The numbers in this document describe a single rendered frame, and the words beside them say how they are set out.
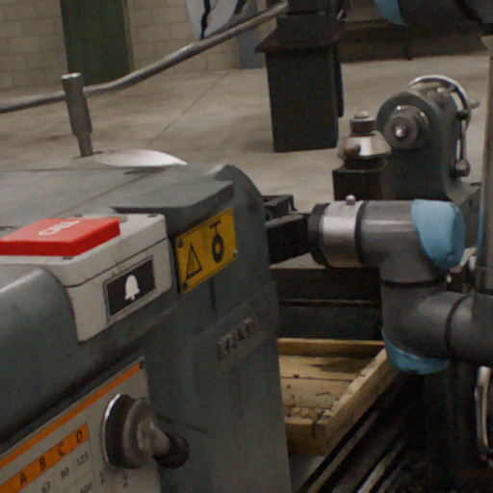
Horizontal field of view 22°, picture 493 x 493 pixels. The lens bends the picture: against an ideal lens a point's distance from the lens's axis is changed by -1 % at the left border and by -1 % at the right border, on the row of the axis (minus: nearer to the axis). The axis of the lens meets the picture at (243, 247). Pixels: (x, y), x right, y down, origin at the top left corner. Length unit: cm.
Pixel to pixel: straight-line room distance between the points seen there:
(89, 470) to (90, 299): 14
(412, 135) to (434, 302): 94
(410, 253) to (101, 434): 60
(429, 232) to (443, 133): 99
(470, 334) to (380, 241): 15
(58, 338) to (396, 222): 71
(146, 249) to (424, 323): 61
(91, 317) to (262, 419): 35
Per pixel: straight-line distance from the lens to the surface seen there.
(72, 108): 135
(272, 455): 117
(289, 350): 177
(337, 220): 146
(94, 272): 82
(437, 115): 239
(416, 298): 145
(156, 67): 134
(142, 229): 88
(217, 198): 99
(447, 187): 244
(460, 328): 141
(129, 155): 134
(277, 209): 152
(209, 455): 105
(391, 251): 144
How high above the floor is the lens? 144
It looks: 13 degrees down
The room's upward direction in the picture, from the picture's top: 5 degrees counter-clockwise
